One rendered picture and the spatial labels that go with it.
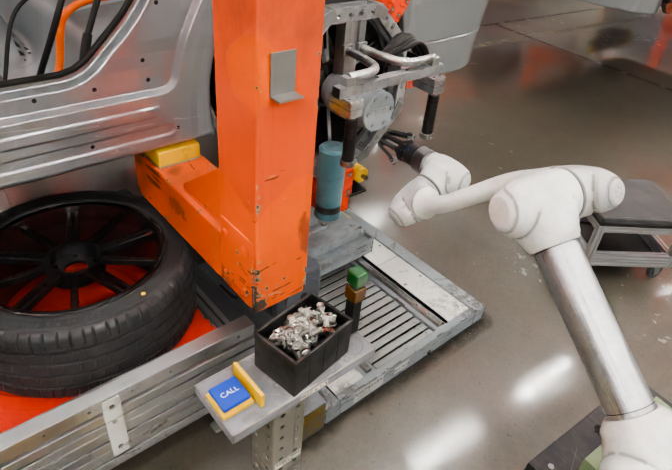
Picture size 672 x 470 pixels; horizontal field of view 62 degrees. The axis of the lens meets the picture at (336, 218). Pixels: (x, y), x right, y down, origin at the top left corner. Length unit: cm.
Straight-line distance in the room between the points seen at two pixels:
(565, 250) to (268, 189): 66
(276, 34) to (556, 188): 68
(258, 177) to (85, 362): 67
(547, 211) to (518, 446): 92
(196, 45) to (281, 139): 53
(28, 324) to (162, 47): 77
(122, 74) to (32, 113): 24
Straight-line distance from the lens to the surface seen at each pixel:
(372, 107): 169
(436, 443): 190
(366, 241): 230
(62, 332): 151
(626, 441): 133
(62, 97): 156
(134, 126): 163
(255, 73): 110
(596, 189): 140
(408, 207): 176
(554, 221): 130
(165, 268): 162
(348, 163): 160
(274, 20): 109
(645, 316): 267
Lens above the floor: 154
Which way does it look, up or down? 35 degrees down
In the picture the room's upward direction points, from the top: 6 degrees clockwise
